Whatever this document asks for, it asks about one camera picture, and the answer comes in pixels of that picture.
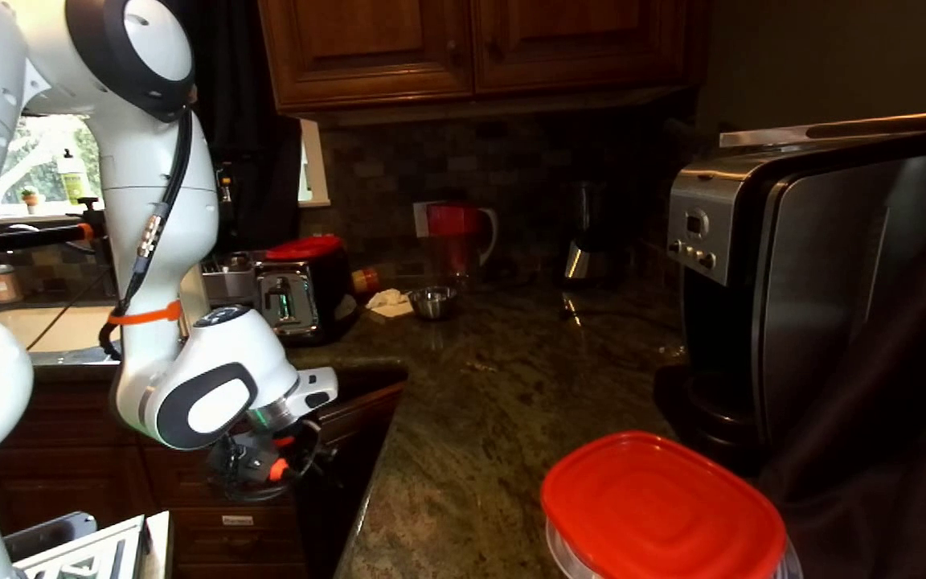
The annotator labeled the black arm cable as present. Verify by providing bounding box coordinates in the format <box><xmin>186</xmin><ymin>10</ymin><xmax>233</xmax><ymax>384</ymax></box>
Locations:
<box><xmin>95</xmin><ymin>107</ymin><xmax>199</xmax><ymax>365</ymax></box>

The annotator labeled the wooden drawer front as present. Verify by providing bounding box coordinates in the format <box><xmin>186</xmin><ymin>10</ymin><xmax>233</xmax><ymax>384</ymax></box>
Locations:
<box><xmin>170</xmin><ymin>501</ymin><xmax>310</xmax><ymax>579</ymax></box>

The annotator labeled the clear container with red lid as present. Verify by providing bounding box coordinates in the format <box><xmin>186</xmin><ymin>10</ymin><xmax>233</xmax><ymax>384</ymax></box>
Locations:
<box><xmin>535</xmin><ymin>427</ymin><xmax>807</xmax><ymax>579</ymax></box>

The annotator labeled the white hanging paper sheet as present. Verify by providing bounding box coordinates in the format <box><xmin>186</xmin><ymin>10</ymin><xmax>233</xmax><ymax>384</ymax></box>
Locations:
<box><xmin>295</xmin><ymin>115</ymin><xmax>335</xmax><ymax>208</ymax></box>

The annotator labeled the wide wooden wall cabinet door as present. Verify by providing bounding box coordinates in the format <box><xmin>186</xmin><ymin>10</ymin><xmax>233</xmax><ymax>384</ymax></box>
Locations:
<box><xmin>258</xmin><ymin>0</ymin><xmax>475</xmax><ymax>115</ymax></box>

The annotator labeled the orange cable strap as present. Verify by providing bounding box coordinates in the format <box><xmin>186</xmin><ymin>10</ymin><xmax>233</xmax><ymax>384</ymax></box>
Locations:
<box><xmin>105</xmin><ymin>298</ymin><xmax>186</xmax><ymax>332</ymax></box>

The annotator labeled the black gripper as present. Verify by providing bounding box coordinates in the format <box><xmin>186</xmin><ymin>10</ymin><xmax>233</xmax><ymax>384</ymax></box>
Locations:
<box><xmin>203</xmin><ymin>413</ymin><xmax>326</xmax><ymax>507</ymax></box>

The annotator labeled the narrow wooden wall cabinet door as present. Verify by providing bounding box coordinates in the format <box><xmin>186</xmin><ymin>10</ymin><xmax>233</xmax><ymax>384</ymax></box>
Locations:
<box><xmin>469</xmin><ymin>0</ymin><xmax>699</xmax><ymax>101</ymax></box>

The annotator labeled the small metal bowl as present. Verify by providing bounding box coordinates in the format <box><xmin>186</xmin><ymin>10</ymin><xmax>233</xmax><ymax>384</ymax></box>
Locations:
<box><xmin>407</xmin><ymin>284</ymin><xmax>464</xmax><ymax>323</ymax></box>

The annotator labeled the bright window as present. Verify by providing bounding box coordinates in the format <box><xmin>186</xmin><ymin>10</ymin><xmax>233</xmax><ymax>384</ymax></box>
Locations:
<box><xmin>0</xmin><ymin>111</ymin><xmax>105</xmax><ymax>228</ymax></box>

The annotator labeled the black and silver coffee maker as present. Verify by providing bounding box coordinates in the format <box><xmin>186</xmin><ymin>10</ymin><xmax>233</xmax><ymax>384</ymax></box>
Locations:
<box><xmin>651</xmin><ymin>107</ymin><xmax>926</xmax><ymax>476</ymax></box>

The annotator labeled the silver appliance with red top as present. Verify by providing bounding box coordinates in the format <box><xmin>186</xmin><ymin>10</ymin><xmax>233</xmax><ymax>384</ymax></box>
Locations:
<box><xmin>199</xmin><ymin>232</ymin><xmax>364</xmax><ymax>347</ymax></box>

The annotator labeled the dark glass jar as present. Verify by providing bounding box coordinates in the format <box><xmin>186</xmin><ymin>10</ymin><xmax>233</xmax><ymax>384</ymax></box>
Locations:
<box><xmin>558</xmin><ymin>181</ymin><xmax>632</xmax><ymax>293</ymax></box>

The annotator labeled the red plastic pitcher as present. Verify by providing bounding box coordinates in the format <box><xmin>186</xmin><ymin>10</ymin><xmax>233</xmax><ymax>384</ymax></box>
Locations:
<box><xmin>411</xmin><ymin>196</ymin><xmax>503</xmax><ymax>285</ymax></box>

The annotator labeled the white dishwasher rack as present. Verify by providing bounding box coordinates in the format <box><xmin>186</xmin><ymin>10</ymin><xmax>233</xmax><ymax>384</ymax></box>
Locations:
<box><xmin>0</xmin><ymin>507</ymin><xmax>177</xmax><ymax>579</ymax></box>

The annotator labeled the white crumpled napkin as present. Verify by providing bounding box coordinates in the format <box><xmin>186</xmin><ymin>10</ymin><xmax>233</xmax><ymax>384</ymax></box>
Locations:
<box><xmin>364</xmin><ymin>284</ymin><xmax>416</xmax><ymax>323</ymax></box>

